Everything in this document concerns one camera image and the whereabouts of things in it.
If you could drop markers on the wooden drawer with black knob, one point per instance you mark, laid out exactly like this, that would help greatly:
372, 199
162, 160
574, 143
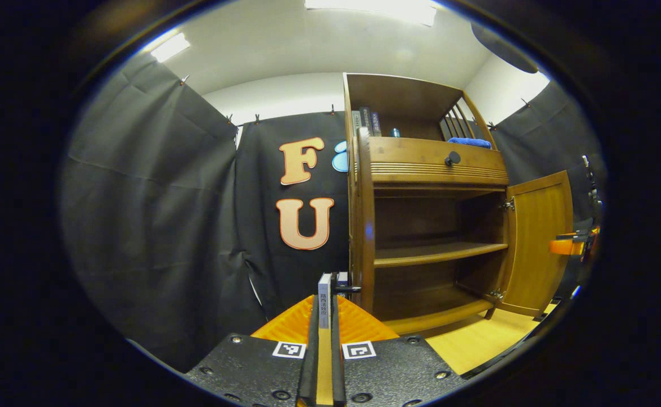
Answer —
415, 155

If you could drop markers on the black book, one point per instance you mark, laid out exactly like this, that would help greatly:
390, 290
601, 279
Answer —
366, 120

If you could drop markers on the dark blue book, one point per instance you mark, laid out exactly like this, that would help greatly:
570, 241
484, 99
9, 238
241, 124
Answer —
375, 123

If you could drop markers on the small blue box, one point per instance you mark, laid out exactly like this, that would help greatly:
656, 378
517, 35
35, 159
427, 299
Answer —
342, 278

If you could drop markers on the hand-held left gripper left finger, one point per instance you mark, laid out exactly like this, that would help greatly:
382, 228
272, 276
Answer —
309, 362

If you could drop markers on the blue folded towel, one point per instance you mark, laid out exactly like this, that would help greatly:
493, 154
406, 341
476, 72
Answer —
469, 142

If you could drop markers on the wide ceiling light panel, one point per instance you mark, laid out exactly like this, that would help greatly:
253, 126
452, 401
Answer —
372, 8

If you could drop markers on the long ceiling light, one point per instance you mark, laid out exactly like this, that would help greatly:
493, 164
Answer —
169, 47

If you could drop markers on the wooden double-door shoe cabinet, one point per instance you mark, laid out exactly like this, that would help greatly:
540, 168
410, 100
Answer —
415, 96

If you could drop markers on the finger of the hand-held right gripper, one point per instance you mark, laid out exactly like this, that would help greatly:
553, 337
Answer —
565, 246

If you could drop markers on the wooden cabinet door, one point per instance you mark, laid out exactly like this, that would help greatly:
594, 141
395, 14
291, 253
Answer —
366, 226
536, 243

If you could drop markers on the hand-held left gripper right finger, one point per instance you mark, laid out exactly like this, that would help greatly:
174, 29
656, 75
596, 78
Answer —
337, 362

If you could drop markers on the wooden inner shelf board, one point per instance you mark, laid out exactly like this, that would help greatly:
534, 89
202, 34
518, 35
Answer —
432, 253

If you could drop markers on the slim grey paperback book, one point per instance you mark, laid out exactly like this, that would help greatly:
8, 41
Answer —
324, 299

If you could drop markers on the black backdrop cloth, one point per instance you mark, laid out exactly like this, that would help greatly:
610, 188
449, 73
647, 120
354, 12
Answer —
155, 226

